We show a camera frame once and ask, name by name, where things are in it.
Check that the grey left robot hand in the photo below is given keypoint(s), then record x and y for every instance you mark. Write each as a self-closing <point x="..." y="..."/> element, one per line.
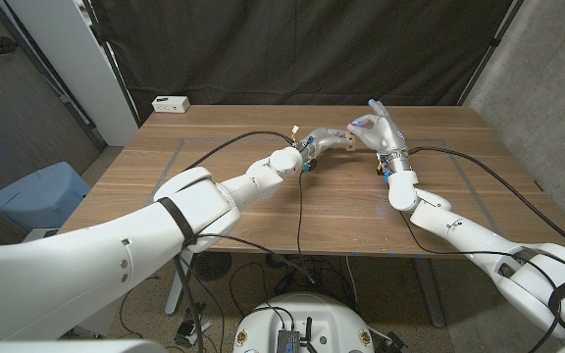
<point x="322" y="138"/>

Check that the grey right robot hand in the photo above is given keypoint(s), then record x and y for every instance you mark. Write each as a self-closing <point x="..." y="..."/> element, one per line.
<point x="385" y="139"/>

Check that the wooden block with holes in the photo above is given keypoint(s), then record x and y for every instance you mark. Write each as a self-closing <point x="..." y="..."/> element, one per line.
<point x="352" y="143"/>

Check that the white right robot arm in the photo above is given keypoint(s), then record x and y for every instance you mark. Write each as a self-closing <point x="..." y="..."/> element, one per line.
<point x="459" y="230"/>

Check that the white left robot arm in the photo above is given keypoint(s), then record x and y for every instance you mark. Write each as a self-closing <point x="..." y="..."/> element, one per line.
<point x="91" y="274"/>

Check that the black backdrop stand pole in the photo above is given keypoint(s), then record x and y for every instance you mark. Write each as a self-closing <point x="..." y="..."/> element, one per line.
<point x="111" y="64"/>
<point x="491" y="46"/>

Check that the white power strip box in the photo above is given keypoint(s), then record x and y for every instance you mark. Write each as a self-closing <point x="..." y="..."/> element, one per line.
<point x="170" y="104"/>

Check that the grey table leg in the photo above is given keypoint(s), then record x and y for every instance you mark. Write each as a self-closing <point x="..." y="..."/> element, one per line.
<point x="427" y="294"/>

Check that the round black floor fan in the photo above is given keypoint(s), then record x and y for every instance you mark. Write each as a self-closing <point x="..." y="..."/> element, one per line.
<point x="216" y="267"/>

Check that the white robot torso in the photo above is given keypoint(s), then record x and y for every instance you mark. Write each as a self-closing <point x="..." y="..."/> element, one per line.
<point x="307" y="314"/>

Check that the small black device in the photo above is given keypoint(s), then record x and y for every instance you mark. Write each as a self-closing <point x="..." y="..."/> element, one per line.
<point x="396" y="343"/>

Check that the grey electronics box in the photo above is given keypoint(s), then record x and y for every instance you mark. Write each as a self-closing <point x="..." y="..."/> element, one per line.
<point x="288" y="341"/>

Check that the black white floor gadget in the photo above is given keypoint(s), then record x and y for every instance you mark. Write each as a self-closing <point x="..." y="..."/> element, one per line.
<point x="208" y="323"/>

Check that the white table leg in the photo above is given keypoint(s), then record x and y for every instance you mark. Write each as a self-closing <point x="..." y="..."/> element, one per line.
<point x="172" y="299"/>

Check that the white pillar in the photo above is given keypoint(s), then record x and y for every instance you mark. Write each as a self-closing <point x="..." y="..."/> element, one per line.
<point x="76" y="64"/>

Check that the blue plastic bin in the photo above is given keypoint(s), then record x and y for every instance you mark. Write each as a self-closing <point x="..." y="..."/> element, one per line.
<point x="37" y="196"/>

